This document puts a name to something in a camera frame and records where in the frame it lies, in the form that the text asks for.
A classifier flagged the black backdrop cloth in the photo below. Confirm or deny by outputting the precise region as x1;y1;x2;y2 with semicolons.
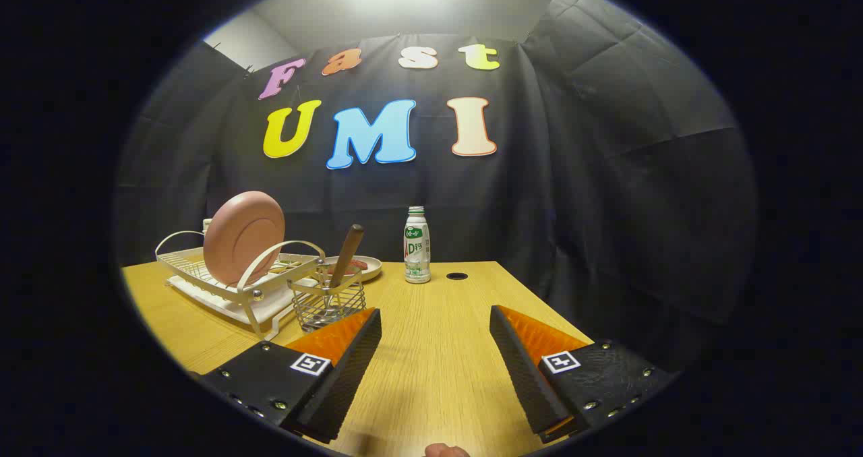
115;0;759;377

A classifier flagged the metal wire basket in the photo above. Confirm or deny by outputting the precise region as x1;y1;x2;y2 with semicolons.
289;265;367;333

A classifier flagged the white drip tray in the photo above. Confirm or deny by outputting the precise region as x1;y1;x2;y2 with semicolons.
167;275;318;326

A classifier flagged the white drink bottle green cap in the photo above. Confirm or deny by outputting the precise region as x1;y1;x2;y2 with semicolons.
403;206;432;284

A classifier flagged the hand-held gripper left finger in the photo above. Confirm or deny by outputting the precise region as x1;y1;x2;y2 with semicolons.
199;307;382;444

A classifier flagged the white wire dish rack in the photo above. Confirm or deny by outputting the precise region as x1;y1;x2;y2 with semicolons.
155;230;326;340

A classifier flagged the beige round plate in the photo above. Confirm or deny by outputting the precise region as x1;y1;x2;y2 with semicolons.
324;255;383;282

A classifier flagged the wooden handle spoon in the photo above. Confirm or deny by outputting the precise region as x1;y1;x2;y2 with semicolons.
327;224;365;309

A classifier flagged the pink plate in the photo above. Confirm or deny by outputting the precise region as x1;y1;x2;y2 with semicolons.
203;191;286;286

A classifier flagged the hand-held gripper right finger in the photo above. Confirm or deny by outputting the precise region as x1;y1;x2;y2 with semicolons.
489;305;678;444

